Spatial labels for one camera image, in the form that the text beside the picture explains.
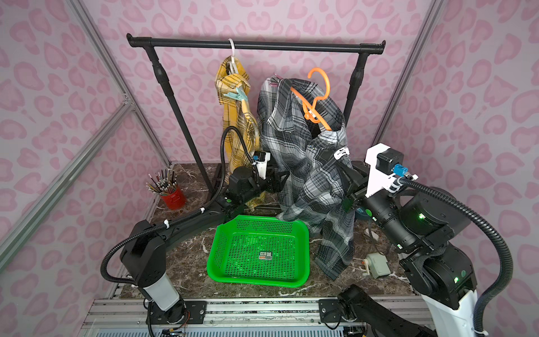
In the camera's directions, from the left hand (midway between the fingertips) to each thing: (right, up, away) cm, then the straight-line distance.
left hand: (285, 170), depth 77 cm
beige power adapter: (+35, -35, +2) cm, 49 cm away
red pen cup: (-50, -6, +12) cm, 51 cm away
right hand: (+10, 0, -31) cm, 33 cm away
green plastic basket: (-10, -33, +12) cm, 36 cm away
